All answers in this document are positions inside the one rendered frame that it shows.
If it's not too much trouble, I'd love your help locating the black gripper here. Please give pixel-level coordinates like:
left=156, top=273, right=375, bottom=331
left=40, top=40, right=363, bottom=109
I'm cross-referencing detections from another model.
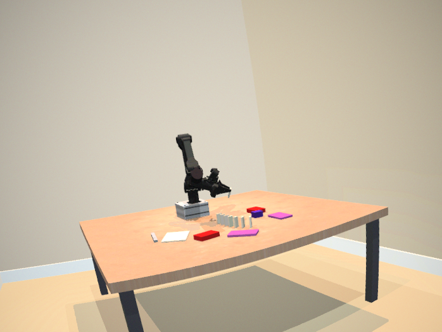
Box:
left=200, top=176, right=231, bottom=198

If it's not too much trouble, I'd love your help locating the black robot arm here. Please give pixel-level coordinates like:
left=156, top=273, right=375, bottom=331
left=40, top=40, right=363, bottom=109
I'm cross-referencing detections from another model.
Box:
left=176, top=134, right=220, bottom=203

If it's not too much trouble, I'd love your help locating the purple cube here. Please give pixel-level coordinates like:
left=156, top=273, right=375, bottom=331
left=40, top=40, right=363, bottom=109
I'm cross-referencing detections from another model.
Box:
left=251, top=210, right=263, bottom=218

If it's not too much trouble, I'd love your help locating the pink flat rectangular block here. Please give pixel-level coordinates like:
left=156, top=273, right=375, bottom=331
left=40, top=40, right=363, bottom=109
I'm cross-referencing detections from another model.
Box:
left=267, top=212, right=293, bottom=220

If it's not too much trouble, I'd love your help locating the pink flat rectangular slab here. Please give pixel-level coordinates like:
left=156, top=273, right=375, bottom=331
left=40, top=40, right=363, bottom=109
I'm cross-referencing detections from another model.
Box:
left=227, top=229, right=259, bottom=237

